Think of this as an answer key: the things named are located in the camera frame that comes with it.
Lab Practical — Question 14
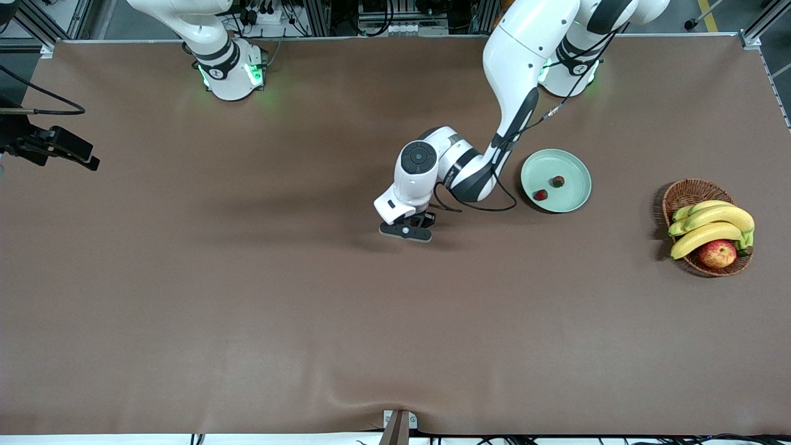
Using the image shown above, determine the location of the yellow banana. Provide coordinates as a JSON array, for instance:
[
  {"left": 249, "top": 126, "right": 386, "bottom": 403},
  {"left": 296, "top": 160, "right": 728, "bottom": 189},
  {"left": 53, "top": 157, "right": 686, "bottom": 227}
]
[
  {"left": 672, "top": 200, "right": 736, "bottom": 222},
  {"left": 669, "top": 205, "right": 756, "bottom": 237},
  {"left": 670, "top": 222, "right": 745, "bottom": 260}
]

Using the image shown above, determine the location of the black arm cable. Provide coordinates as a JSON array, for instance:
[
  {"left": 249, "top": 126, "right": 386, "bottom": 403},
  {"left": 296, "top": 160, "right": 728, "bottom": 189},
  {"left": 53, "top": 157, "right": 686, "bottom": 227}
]
[
  {"left": 433, "top": 31, "right": 619, "bottom": 214},
  {"left": 0, "top": 65, "right": 86, "bottom": 116}
]

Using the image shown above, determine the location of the white socket bar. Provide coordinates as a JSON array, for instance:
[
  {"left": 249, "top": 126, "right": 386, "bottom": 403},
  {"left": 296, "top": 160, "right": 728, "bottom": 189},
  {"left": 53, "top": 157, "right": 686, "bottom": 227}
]
[{"left": 358, "top": 22, "right": 450, "bottom": 36}]

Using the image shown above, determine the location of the aluminium frame post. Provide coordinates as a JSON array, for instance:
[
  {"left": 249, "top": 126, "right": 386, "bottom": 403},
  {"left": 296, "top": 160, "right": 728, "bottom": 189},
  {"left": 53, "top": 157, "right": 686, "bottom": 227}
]
[{"left": 303, "top": 0, "right": 332, "bottom": 38}]

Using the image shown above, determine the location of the light green round plate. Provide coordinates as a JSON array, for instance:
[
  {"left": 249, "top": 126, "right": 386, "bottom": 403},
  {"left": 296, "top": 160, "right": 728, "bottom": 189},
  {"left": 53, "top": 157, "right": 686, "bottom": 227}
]
[{"left": 520, "top": 149, "right": 592, "bottom": 214}]

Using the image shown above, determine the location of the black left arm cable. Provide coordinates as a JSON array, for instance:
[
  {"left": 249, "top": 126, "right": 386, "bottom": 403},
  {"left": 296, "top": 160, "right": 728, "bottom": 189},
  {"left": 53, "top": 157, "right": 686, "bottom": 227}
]
[{"left": 433, "top": 31, "right": 619, "bottom": 214}]

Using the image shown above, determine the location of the table cover cloth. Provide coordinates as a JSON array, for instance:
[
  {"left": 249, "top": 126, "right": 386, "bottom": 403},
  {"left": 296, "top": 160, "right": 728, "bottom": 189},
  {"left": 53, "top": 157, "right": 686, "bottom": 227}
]
[{"left": 0, "top": 34, "right": 791, "bottom": 436}]

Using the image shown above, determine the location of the white power strip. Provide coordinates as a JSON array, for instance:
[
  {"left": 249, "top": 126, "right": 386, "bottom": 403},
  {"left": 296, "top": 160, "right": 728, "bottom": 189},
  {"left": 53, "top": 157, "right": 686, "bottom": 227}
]
[{"left": 243, "top": 3, "right": 302, "bottom": 27}]

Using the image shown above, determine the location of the aluminium frame profile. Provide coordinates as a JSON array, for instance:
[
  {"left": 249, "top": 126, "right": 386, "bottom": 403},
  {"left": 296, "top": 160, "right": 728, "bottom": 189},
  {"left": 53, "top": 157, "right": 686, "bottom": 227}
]
[{"left": 62, "top": 0, "right": 95, "bottom": 41}]

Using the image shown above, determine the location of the grey metal pole bracket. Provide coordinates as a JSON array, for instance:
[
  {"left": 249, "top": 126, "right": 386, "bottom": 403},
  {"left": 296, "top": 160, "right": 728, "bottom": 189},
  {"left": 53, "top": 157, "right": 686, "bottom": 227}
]
[{"left": 382, "top": 409, "right": 419, "bottom": 445}]

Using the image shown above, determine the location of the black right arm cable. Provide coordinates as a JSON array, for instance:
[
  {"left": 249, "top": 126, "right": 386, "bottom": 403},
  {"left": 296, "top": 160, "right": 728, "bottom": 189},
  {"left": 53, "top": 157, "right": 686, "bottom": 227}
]
[{"left": 0, "top": 65, "right": 86, "bottom": 116}]

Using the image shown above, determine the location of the brown wicker basket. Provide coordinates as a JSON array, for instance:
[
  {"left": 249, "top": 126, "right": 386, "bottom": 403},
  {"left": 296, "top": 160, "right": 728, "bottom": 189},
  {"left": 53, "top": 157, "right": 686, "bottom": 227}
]
[{"left": 662, "top": 179, "right": 753, "bottom": 277}]

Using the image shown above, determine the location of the red apple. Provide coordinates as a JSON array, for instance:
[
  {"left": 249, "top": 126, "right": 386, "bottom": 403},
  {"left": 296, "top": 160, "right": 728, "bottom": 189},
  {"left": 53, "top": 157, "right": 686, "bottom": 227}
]
[{"left": 698, "top": 240, "right": 738, "bottom": 269}]

